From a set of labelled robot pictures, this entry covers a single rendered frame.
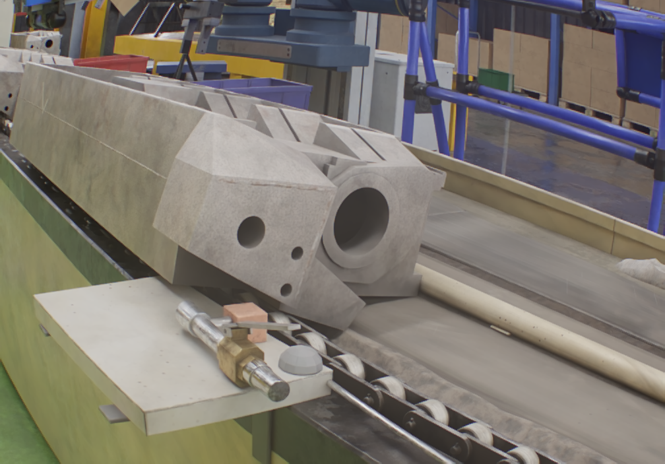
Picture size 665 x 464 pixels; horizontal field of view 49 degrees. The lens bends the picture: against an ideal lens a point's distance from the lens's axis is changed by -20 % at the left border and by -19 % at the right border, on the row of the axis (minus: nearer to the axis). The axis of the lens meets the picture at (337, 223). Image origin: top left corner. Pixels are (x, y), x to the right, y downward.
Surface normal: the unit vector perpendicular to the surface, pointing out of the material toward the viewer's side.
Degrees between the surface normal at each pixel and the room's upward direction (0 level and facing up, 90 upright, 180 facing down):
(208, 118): 54
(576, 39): 90
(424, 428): 90
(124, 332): 0
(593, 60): 90
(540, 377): 0
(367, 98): 90
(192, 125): 80
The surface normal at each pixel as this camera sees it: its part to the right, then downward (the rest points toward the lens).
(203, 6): -0.73, -0.06
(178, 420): 0.66, 0.26
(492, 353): 0.08, -0.96
